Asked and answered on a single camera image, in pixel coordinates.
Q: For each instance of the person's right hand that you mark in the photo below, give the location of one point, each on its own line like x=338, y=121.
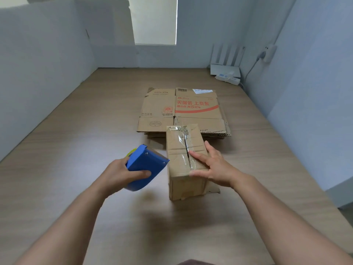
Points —
x=220, y=172

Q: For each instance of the person's left hand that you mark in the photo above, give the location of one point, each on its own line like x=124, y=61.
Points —
x=115, y=177

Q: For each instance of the clear yellowish tape roll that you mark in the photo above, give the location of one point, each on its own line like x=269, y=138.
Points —
x=131, y=153

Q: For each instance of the blue tape dispenser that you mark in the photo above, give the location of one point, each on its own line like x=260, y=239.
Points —
x=149, y=161

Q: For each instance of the stack of cardboard boxes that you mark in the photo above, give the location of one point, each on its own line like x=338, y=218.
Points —
x=218, y=134

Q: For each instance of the small brown cardboard box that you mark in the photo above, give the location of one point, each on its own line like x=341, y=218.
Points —
x=182, y=187

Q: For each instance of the red-printed cardboard box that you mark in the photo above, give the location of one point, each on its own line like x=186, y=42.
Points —
x=155, y=107

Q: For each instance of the person's right forearm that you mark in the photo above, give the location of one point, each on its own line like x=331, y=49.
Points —
x=281, y=223

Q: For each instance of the person's left forearm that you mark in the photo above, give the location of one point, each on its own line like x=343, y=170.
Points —
x=60, y=237

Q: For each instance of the white power strip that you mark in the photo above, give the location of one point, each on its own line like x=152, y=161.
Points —
x=233, y=80

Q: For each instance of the white router with antennas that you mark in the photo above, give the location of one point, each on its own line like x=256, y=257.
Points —
x=223, y=70

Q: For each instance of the bright window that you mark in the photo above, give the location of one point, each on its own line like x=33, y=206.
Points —
x=157, y=19

